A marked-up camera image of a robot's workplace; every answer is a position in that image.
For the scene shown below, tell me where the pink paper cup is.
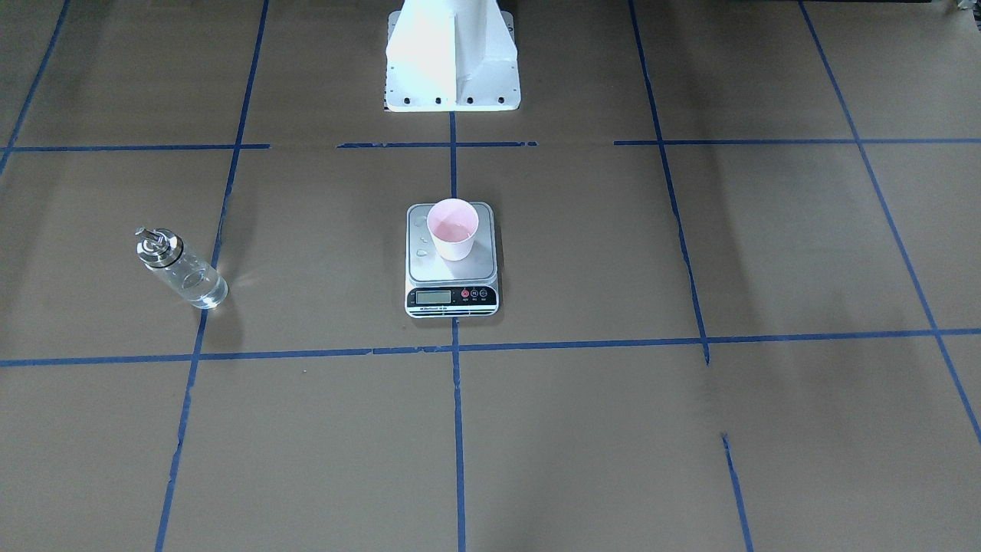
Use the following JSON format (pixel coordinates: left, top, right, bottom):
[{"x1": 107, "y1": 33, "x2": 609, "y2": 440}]
[{"x1": 427, "y1": 199, "x2": 480, "y2": 261}]

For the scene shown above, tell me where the glass sauce bottle metal cap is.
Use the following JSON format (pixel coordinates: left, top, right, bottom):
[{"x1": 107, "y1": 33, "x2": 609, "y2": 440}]
[{"x1": 134, "y1": 227, "x2": 228, "y2": 310}]

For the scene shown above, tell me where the silver digital kitchen scale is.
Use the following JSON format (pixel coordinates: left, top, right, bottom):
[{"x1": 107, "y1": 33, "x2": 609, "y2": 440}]
[{"x1": 404, "y1": 199, "x2": 500, "y2": 319}]

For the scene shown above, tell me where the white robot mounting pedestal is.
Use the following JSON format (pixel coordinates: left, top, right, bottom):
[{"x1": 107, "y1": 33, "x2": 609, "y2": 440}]
[{"x1": 383, "y1": 1, "x2": 522, "y2": 113}]

